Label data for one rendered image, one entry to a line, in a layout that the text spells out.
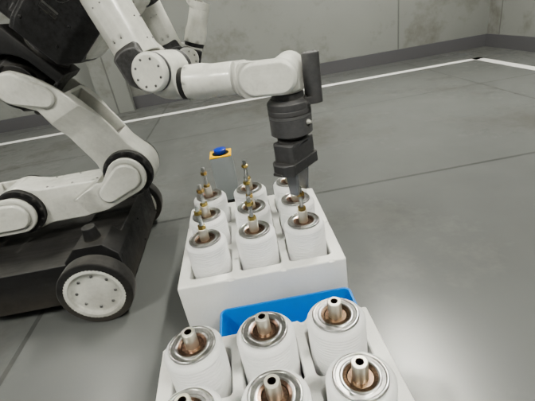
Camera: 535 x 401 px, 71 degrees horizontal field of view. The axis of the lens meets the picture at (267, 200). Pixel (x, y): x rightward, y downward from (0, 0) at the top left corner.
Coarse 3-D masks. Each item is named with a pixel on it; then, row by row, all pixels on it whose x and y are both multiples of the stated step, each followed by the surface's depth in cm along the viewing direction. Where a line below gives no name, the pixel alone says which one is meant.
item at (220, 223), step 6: (192, 216) 100; (222, 216) 98; (192, 222) 97; (210, 222) 96; (216, 222) 96; (222, 222) 97; (192, 228) 98; (210, 228) 96; (216, 228) 96; (222, 228) 98; (228, 234) 101; (228, 240) 101
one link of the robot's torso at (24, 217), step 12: (0, 192) 121; (0, 204) 108; (12, 204) 108; (24, 204) 109; (0, 216) 109; (12, 216) 109; (24, 216) 109; (36, 216) 111; (0, 228) 110; (12, 228) 111; (24, 228) 112
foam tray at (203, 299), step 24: (312, 192) 117; (336, 240) 92; (240, 264) 93; (288, 264) 87; (312, 264) 85; (336, 264) 86; (192, 288) 85; (216, 288) 86; (240, 288) 86; (264, 288) 87; (288, 288) 88; (312, 288) 88; (192, 312) 88; (216, 312) 89
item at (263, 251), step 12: (240, 240) 86; (252, 240) 85; (264, 240) 85; (276, 240) 90; (240, 252) 88; (252, 252) 86; (264, 252) 86; (276, 252) 90; (252, 264) 88; (264, 264) 88
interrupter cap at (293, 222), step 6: (294, 216) 91; (312, 216) 89; (318, 216) 89; (288, 222) 89; (294, 222) 89; (312, 222) 87; (318, 222) 87; (294, 228) 86; (300, 228) 86; (306, 228) 85
